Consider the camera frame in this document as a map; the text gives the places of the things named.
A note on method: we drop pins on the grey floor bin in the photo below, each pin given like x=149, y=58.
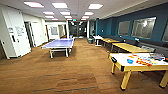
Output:
x=90, y=40

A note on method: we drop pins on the grey wall sofa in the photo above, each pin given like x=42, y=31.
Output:
x=156, y=46

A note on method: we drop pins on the interior glass window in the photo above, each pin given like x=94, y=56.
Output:
x=143, y=27
x=123, y=28
x=165, y=31

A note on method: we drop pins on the blue bowl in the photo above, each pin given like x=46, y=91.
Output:
x=130, y=61

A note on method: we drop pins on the small white table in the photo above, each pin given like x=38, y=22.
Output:
x=97, y=37

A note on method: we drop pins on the grey metal door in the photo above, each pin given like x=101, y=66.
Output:
x=30, y=33

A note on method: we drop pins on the long yellow wooden table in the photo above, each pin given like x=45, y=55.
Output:
x=109, y=40
x=130, y=47

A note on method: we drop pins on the white table with dishes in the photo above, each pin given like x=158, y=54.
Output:
x=133, y=66

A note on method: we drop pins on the blue ping pong table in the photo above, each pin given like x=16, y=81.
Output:
x=60, y=43

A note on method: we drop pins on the square ceiling light panel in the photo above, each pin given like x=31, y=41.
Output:
x=95, y=6
x=48, y=13
x=89, y=13
x=33, y=4
x=59, y=5
x=65, y=13

